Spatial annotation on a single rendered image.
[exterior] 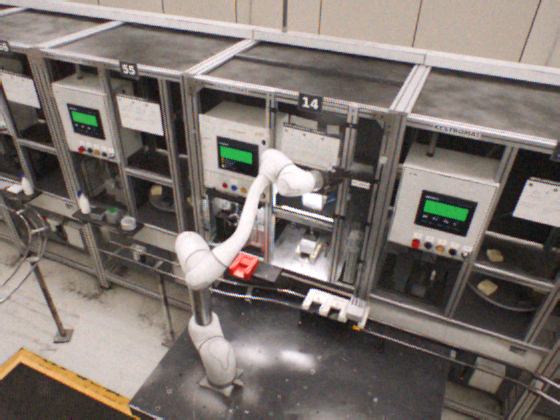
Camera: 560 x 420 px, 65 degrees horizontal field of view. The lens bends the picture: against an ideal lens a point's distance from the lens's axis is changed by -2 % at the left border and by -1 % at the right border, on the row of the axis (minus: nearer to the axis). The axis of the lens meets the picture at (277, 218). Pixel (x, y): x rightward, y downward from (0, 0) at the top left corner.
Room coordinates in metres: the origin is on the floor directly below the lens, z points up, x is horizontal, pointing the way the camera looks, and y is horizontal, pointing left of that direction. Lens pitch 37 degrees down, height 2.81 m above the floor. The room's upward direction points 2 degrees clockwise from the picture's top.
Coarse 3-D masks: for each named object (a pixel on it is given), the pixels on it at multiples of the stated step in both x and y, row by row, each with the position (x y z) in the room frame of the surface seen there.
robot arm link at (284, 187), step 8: (288, 168) 1.66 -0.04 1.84; (296, 168) 1.67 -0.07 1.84; (280, 176) 1.63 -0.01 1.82; (288, 176) 1.60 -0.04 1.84; (296, 176) 1.61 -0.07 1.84; (304, 176) 1.62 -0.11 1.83; (312, 176) 1.65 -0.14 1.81; (280, 184) 1.58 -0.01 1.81; (288, 184) 1.56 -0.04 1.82; (296, 184) 1.58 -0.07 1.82; (304, 184) 1.59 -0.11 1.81; (312, 184) 1.63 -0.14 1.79; (280, 192) 1.58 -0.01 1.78; (288, 192) 1.56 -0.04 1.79; (296, 192) 1.57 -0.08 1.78; (304, 192) 1.60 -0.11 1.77
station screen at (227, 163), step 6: (222, 144) 2.15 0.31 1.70; (228, 144) 2.13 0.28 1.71; (240, 150) 2.11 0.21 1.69; (246, 150) 2.09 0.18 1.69; (252, 150) 2.08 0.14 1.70; (252, 156) 2.08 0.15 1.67; (222, 162) 2.15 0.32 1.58; (228, 162) 2.13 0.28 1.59; (234, 162) 2.12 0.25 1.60; (240, 162) 2.11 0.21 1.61; (252, 162) 2.08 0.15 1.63; (228, 168) 2.13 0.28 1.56; (234, 168) 2.12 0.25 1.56; (240, 168) 2.11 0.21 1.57; (246, 168) 2.09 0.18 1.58; (252, 168) 2.08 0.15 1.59; (252, 174) 2.08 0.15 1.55
